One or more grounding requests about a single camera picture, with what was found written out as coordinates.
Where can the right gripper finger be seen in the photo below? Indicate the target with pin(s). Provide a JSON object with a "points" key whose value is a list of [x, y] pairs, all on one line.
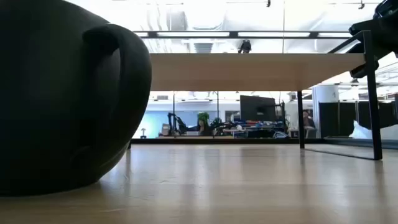
{"points": [[387, 37], [360, 71]]}

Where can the black mug yellow inside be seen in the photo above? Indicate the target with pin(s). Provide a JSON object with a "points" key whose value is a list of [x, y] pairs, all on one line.
{"points": [[56, 102]]}

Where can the black background robot arm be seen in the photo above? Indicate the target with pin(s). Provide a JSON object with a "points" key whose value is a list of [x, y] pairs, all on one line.
{"points": [[175, 124]]}

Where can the white round column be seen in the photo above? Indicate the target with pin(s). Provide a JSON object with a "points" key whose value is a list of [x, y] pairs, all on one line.
{"points": [[325, 96]]}

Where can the black room partition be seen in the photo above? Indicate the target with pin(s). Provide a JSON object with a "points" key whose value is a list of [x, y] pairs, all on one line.
{"points": [[345, 118]]}

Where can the white plastic bag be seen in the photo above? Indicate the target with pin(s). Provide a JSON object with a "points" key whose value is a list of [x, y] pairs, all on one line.
{"points": [[360, 132]]}

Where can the person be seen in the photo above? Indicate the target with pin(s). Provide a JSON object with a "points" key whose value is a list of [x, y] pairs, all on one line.
{"points": [[308, 121]]}

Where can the black computer monitor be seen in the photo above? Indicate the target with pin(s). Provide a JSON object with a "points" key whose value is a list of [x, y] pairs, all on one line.
{"points": [[257, 108]]}

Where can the cluttered background desk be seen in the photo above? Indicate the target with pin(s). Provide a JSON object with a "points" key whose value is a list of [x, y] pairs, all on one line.
{"points": [[258, 129]]}

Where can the black overhead crossbar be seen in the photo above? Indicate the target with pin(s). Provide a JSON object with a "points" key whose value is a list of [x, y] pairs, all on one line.
{"points": [[233, 34]]}

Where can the green potted plant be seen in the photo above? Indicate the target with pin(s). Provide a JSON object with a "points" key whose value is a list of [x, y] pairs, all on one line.
{"points": [[203, 117]]}

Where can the black overhead camera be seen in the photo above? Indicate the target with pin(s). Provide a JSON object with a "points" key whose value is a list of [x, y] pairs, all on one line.
{"points": [[245, 46]]}

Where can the black metal table frame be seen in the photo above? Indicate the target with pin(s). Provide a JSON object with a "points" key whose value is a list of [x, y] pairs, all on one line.
{"points": [[217, 141]]}

